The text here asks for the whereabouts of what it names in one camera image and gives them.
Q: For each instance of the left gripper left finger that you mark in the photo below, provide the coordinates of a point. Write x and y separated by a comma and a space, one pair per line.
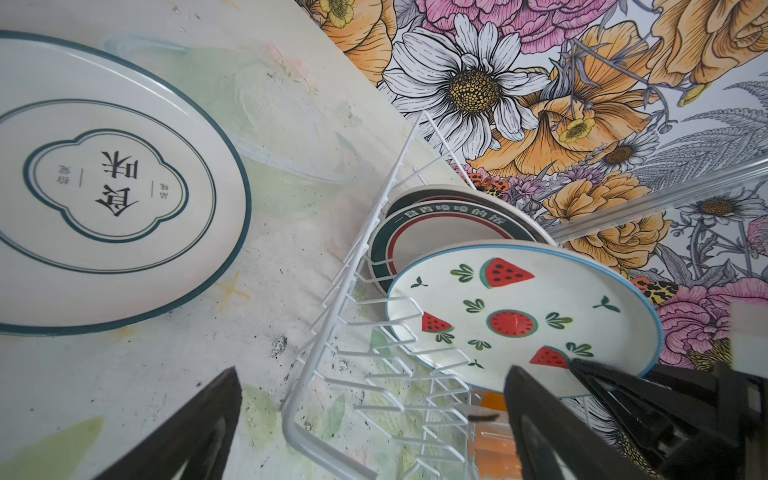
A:
194, 443

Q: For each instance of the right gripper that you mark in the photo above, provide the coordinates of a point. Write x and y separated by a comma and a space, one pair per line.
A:
687, 424

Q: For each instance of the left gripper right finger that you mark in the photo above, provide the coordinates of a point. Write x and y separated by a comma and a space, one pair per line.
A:
549, 437

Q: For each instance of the watermelon pattern plate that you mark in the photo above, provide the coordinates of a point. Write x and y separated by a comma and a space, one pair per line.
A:
475, 310

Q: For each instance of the white wire dish rack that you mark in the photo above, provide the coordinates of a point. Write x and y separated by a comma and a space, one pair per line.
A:
405, 408

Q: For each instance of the white plate green rim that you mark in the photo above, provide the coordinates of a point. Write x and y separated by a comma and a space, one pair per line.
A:
121, 198

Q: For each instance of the orange plastic bowl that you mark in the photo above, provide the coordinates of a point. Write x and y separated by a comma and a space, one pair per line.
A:
492, 449

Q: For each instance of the front red green rimmed plate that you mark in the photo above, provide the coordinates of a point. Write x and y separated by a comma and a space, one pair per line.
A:
414, 231

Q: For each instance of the red green rimmed plate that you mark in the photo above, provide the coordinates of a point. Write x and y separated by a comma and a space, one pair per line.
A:
414, 231
449, 192

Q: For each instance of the rear red green rimmed plate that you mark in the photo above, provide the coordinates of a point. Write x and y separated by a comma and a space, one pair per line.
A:
449, 192

